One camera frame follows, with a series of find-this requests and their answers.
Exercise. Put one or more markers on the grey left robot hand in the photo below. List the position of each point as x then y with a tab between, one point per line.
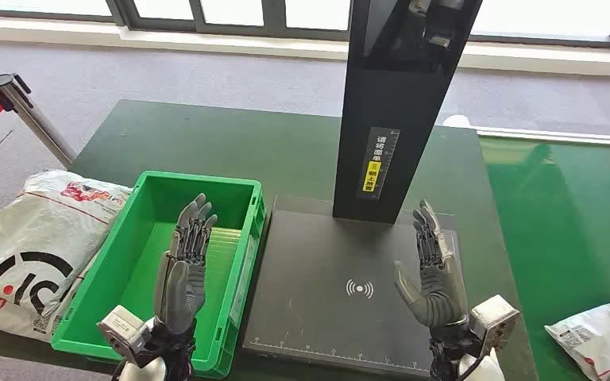
181	294

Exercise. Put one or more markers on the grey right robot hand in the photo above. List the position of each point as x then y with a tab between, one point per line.
439	294

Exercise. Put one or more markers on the white parcel black red print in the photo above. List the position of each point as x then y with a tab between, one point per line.
599	342

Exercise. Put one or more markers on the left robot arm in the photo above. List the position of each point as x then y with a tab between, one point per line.
173	352

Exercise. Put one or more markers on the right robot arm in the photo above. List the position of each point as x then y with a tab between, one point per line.
447	352

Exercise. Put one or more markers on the black inbound scanner machine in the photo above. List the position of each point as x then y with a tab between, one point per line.
310	263

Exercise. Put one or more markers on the green conveyor belt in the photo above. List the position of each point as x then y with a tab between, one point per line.
573	221

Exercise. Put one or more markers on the green plastic crate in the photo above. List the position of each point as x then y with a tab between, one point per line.
136	252

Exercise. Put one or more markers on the large white bag black logo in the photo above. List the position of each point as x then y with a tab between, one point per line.
31	236

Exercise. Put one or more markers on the white round cap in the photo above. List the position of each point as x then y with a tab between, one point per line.
456	121

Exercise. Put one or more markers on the white window sill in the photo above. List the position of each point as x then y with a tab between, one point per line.
178	44

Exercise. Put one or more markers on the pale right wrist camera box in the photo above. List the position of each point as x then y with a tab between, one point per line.
494	321

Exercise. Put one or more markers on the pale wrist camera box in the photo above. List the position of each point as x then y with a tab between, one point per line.
494	321
121	328

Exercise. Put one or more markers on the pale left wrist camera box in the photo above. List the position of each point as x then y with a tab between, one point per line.
121	328

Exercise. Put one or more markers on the white conveyor side rail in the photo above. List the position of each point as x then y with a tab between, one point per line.
547	137

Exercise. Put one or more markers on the silver stanchion post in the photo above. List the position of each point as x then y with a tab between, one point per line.
36	123

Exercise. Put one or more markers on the dark window frame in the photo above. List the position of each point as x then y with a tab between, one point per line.
273	13

